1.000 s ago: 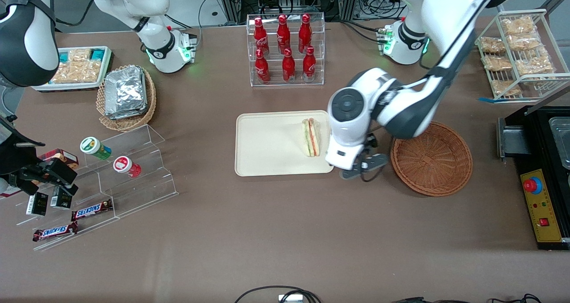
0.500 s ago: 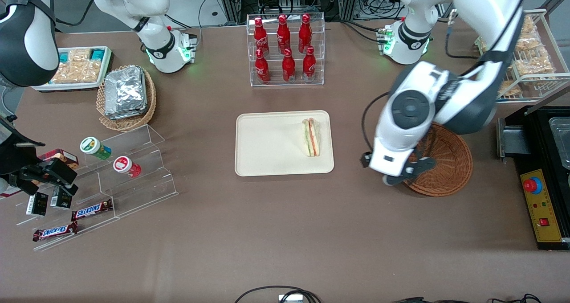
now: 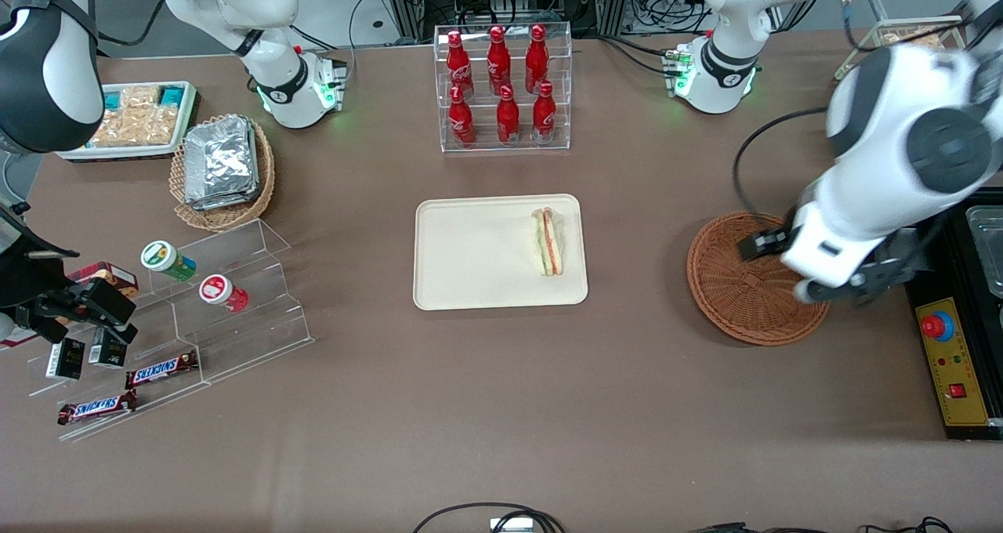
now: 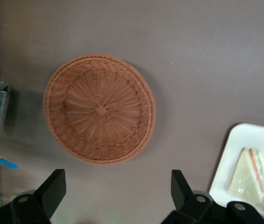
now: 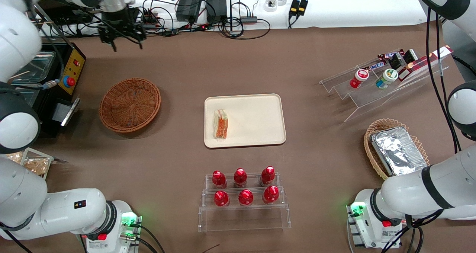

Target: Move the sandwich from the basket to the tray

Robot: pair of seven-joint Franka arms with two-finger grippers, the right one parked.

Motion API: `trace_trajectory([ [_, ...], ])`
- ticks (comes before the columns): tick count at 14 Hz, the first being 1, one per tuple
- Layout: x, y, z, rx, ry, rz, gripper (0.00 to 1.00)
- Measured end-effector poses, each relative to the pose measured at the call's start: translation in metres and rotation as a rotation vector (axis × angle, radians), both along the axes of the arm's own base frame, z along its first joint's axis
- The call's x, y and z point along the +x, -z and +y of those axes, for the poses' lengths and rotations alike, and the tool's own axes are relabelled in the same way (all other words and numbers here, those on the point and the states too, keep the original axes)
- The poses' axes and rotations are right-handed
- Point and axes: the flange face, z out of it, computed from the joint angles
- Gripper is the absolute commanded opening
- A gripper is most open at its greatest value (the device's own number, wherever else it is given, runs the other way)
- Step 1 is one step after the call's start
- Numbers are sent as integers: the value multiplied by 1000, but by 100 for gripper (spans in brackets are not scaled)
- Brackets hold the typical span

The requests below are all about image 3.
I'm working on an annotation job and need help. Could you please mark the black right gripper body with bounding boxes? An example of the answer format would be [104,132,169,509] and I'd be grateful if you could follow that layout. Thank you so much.
[0,210,81,318]

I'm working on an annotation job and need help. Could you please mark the triangle sandwich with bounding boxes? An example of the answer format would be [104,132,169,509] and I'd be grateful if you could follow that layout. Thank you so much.
[531,208,567,277]

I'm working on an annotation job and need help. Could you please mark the brown round wicker basket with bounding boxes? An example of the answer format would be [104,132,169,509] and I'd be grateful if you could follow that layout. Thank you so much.
[686,211,831,347]

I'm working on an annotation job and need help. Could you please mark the white snack tray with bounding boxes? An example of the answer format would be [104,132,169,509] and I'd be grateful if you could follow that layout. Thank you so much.
[55,81,201,163]

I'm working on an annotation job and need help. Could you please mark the light tan wicker basket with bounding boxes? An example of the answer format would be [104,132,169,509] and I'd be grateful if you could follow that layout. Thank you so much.
[169,114,277,232]

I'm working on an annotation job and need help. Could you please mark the beige rectangular tray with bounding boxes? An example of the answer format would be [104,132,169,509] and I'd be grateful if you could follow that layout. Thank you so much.
[413,194,589,312]

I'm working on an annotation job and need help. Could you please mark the small black box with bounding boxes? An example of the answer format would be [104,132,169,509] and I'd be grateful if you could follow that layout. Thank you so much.
[45,337,86,382]
[88,328,129,369]

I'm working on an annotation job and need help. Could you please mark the dark red chocolate box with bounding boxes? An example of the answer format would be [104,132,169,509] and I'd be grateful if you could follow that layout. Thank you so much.
[67,261,139,299]

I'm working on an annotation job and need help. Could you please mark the brown snickers bar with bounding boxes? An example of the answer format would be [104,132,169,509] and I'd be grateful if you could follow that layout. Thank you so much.
[125,350,200,390]
[56,390,139,426]

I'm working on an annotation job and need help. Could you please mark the green tube white lid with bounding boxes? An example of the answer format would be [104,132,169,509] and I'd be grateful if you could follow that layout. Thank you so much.
[140,240,197,283]

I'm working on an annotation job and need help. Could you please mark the red tube white lid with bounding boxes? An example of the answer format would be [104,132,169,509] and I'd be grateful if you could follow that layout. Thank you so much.
[198,274,250,314]

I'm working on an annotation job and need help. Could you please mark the clear acrylic step stand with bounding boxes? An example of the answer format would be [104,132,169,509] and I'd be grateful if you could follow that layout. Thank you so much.
[27,218,316,444]

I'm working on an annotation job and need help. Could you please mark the silver foil packet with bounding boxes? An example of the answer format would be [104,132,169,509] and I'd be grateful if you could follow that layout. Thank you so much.
[188,182,262,212]
[183,116,259,198]

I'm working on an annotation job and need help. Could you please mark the black control box yellow panel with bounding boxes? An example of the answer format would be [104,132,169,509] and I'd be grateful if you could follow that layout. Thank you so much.
[905,204,1003,441]

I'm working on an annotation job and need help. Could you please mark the clear bag of pastries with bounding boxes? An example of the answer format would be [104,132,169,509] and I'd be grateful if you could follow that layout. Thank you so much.
[882,30,945,49]

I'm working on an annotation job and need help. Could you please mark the red cola bottle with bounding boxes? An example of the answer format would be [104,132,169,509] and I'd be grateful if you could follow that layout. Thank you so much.
[447,30,475,99]
[487,25,512,96]
[533,81,557,143]
[448,85,476,147]
[525,24,549,95]
[497,85,520,146]

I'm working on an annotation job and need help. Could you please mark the clear acrylic bottle rack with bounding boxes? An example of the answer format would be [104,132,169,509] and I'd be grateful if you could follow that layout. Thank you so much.
[433,22,573,154]

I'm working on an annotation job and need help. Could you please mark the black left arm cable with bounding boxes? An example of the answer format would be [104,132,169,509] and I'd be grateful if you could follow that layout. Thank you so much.
[732,107,831,222]

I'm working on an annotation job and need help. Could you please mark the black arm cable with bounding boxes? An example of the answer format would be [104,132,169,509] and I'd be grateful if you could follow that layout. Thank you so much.
[732,107,831,222]
[94,0,190,48]

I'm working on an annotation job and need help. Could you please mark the white wire rack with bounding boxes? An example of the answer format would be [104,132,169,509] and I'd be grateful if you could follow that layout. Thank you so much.
[834,16,972,80]

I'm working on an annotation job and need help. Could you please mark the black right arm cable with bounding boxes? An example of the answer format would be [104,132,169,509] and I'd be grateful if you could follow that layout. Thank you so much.
[94,0,190,48]

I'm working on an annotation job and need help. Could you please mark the black cable bundle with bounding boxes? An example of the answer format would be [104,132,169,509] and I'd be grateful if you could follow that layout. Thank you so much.
[690,516,954,533]

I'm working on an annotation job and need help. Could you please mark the black looped cable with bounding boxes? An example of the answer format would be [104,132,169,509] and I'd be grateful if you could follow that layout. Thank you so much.
[411,502,567,533]

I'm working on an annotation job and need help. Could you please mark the aluminium frame rack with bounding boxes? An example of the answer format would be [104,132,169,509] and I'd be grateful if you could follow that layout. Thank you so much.
[376,0,637,44]

